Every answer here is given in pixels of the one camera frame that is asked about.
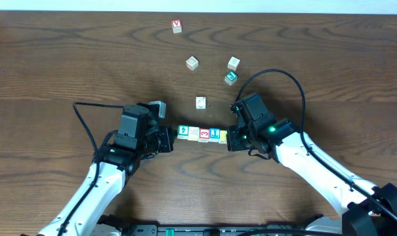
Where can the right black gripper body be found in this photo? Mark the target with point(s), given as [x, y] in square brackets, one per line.
[239, 139]

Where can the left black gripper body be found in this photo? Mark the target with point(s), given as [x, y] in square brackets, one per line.
[167, 139]

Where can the yellow top wooden block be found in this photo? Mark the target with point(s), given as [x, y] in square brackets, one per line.
[223, 137]

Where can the blue letter I block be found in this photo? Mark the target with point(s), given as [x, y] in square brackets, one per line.
[214, 135]

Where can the green number 5 block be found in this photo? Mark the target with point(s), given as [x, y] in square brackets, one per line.
[183, 132]

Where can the red number 3 block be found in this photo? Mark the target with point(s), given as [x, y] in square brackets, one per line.
[204, 135]

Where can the plain beige wooden block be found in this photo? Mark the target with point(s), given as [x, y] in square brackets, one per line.
[193, 133]

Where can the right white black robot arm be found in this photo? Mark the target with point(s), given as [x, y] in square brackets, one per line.
[364, 208]

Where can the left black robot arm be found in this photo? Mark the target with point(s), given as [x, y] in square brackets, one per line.
[101, 185]

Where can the green J letter block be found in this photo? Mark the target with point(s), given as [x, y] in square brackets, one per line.
[230, 78]

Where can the white airplane picture block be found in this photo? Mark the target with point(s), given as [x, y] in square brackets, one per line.
[200, 102]

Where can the plain wooden picture block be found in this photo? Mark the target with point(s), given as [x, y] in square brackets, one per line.
[233, 63]

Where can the red U side block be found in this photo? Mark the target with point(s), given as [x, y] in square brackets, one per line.
[192, 63]

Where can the red V letter block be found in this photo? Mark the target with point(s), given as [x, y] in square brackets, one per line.
[176, 26]

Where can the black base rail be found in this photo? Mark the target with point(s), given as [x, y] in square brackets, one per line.
[113, 225]

